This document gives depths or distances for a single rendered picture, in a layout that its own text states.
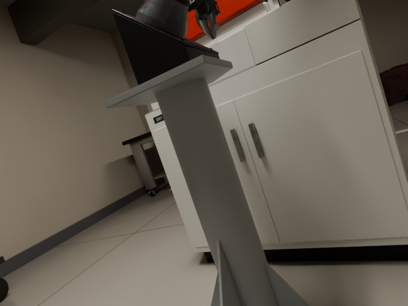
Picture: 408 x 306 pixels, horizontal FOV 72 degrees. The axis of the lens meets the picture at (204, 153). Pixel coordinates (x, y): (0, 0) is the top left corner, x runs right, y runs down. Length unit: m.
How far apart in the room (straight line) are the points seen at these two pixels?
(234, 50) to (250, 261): 0.75
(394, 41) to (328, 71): 6.04
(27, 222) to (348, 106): 3.05
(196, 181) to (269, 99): 0.45
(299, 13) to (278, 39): 0.10
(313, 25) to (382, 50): 5.99
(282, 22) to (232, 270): 0.82
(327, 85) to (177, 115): 0.52
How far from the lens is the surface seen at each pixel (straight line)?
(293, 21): 1.08
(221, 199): 0.82
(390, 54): 7.04
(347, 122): 1.05
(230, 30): 1.86
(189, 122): 0.79
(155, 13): 0.86
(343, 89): 1.04
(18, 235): 3.35
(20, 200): 3.39
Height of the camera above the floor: 0.66
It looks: 5 degrees down
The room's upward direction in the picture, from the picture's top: 19 degrees counter-clockwise
